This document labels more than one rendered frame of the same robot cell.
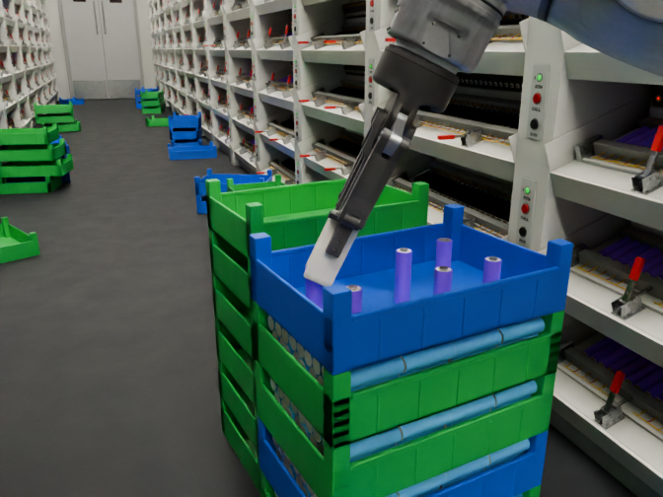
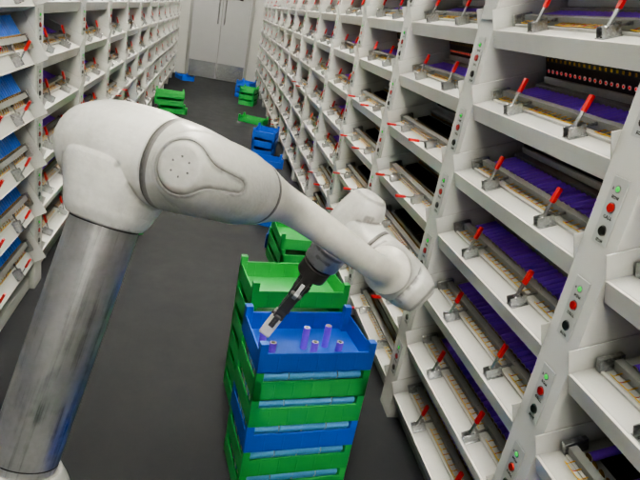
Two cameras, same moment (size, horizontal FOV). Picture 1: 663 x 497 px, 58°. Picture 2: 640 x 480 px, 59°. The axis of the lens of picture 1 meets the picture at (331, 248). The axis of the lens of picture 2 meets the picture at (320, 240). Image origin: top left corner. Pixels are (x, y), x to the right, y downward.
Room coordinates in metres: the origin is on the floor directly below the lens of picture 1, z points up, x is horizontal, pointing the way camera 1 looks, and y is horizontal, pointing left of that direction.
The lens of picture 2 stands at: (-0.65, -0.22, 1.19)
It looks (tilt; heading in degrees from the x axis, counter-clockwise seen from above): 21 degrees down; 7
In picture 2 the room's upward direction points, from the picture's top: 11 degrees clockwise
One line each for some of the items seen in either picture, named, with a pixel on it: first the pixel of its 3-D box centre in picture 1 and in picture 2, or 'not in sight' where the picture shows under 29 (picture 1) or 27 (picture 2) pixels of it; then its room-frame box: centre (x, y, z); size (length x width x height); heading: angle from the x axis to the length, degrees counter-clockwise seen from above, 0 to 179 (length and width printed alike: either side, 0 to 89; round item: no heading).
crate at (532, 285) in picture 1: (405, 271); (307, 335); (0.63, -0.09, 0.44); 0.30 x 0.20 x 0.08; 119
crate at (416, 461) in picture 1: (401, 394); (296, 387); (0.63, -0.09, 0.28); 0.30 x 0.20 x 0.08; 119
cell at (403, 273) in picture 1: (403, 275); (305, 337); (0.63, -0.08, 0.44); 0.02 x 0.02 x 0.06
